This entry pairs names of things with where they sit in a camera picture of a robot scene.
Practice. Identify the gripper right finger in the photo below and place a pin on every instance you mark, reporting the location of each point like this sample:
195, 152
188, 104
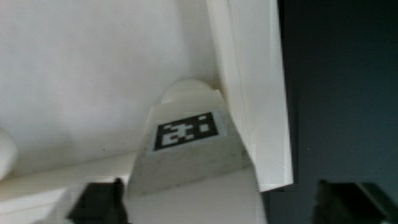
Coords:
352, 203

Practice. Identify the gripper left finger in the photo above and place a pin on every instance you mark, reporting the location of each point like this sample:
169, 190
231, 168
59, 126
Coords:
98, 208

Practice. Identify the white leg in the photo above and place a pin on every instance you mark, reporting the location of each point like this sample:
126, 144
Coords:
192, 184

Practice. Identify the white square tabletop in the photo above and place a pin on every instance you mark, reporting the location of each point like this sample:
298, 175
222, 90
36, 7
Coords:
92, 55

